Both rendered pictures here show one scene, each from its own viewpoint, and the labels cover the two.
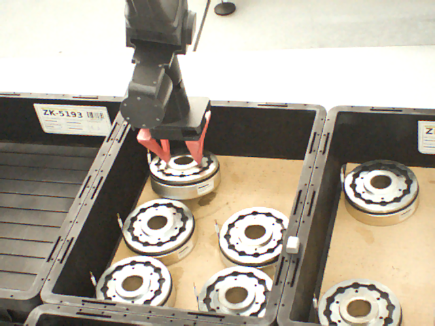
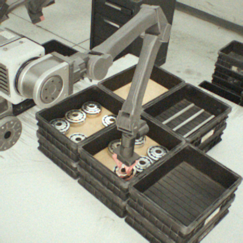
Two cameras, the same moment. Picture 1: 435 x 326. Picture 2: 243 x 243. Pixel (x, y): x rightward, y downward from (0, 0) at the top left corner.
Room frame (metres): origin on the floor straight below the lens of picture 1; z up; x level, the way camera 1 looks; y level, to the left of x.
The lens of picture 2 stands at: (2.18, 0.39, 2.15)
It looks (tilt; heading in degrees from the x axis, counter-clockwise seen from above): 39 degrees down; 197
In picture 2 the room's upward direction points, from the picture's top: 6 degrees clockwise
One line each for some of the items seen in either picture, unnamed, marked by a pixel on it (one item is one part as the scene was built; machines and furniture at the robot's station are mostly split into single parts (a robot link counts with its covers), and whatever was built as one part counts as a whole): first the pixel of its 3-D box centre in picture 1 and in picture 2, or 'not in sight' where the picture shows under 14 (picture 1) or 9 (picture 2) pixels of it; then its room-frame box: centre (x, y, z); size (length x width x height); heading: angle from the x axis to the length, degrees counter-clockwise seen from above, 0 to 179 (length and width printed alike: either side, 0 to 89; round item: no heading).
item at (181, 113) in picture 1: (167, 100); (127, 149); (0.96, 0.05, 1.00); 0.10 x 0.07 x 0.07; 68
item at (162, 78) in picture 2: not in sight; (140, 91); (0.36, -0.09, 0.87); 0.40 x 0.30 x 0.11; 158
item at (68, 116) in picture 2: not in sight; (75, 115); (0.70, -0.31, 0.86); 0.10 x 0.10 x 0.01
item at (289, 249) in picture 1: (292, 244); not in sight; (0.71, -0.07, 0.94); 0.02 x 0.01 x 0.01; 158
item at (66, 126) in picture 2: not in sight; (58, 125); (0.80, -0.35, 0.86); 0.10 x 0.10 x 0.01
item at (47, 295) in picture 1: (195, 201); (132, 146); (0.84, 0.04, 0.92); 0.40 x 0.30 x 0.02; 158
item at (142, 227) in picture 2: not in sight; (180, 209); (0.96, 0.32, 0.76); 0.40 x 0.30 x 0.12; 158
